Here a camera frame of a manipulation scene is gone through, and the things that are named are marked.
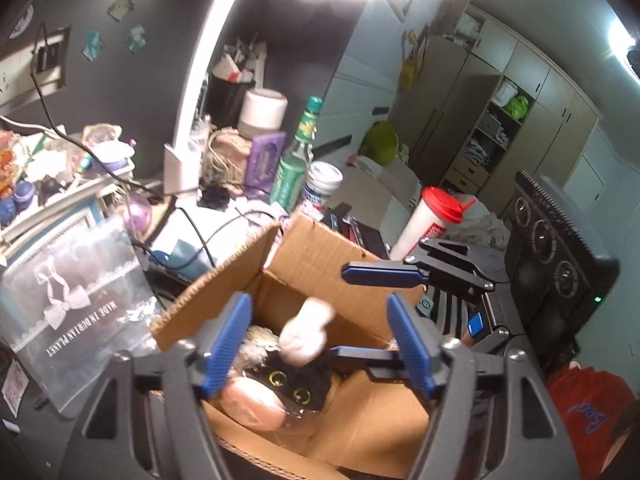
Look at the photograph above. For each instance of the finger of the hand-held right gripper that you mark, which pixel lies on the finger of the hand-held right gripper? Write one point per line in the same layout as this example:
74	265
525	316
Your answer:
360	355
385	275

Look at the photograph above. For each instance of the black mesh pen holder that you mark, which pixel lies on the black mesh pen holder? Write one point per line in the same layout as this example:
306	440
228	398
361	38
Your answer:
230	100

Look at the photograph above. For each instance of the white cup red lid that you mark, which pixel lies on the white cup red lid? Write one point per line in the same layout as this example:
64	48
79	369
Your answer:
425	220

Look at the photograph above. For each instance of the yellow hanging bag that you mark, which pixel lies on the yellow hanging bag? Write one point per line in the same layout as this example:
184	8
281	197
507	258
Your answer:
410	65

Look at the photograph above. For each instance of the light blue framed box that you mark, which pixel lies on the light blue framed box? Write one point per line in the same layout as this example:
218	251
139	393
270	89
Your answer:
60	225

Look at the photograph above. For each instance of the blue round figure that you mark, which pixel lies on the blue round figure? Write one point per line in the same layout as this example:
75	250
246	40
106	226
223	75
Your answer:
21	192

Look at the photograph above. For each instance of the purple ball ornament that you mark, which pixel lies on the purple ball ornament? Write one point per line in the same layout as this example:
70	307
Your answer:
136	215

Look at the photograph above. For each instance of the white round jar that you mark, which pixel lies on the white round jar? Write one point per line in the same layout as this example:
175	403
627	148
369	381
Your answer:
262	112

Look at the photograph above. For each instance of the pink round plush toy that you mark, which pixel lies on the pink round plush toy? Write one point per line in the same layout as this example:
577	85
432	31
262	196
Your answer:
255	402

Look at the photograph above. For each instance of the round purple wall sticker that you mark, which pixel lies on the round purple wall sticker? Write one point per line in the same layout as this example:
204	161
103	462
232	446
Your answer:
22	20

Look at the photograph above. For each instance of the green round cushion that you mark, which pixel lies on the green round cushion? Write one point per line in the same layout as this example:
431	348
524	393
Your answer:
381	142

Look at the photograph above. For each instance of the white plastic tub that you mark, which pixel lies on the white plastic tub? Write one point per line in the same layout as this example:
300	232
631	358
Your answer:
322	185

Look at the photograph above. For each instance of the white desk lamp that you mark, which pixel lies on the white desk lamp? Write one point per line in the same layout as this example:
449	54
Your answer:
200	85

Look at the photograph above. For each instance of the black cat plush toy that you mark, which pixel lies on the black cat plush toy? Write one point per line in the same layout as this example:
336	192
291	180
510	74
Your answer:
300	382

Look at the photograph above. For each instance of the brown cardboard box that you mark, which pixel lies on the brown cardboard box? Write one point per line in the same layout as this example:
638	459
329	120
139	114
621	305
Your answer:
320	260

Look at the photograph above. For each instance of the light blue character wall sticker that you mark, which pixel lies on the light blue character wall sticker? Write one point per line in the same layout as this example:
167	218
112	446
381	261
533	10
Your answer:
135	39

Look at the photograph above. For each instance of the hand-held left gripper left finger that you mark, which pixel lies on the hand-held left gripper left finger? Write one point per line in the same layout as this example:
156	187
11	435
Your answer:
227	345

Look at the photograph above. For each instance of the beige wardrobe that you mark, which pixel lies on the beige wardrobe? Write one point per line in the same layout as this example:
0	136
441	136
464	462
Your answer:
450	110

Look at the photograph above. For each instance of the white tray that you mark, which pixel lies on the white tray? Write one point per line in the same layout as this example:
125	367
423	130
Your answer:
90	187

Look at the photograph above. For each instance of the red plastic bag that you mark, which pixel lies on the red plastic bag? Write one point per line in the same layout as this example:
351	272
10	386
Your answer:
590	415

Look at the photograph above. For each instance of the ceiling light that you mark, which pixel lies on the ceiling light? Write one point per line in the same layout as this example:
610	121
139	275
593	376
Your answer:
627	42

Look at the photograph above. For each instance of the teal character wall sticker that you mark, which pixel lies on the teal character wall sticker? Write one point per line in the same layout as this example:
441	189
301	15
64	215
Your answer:
92	44

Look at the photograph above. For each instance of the beige lace pouch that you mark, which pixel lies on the beige lace pouch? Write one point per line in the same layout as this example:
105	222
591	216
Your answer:
227	152

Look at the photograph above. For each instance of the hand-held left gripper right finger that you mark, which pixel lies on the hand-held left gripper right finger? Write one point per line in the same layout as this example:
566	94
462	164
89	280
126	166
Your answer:
412	345

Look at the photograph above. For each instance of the green glass bottle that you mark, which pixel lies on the green glass bottle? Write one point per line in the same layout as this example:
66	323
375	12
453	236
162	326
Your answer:
292	175

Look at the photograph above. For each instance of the grey wall socket panel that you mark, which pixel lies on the grey wall socket panel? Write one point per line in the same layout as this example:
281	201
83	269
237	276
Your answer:
20	75

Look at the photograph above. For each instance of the clear bow-print bag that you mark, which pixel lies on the clear bow-print bag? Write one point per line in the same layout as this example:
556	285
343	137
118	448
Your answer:
75	310

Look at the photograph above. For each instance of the purple wipes pack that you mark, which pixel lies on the purple wipes pack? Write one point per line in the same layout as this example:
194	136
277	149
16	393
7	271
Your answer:
265	160

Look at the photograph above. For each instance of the pale character wall sticker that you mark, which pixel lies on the pale character wall sticker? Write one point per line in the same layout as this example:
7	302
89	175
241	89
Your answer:
121	4

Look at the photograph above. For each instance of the black charger plug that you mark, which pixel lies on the black charger plug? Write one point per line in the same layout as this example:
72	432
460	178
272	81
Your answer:
50	56

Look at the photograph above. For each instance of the white fluffy plush toy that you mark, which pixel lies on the white fluffy plush toy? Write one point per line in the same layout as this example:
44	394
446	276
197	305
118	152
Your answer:
305	340

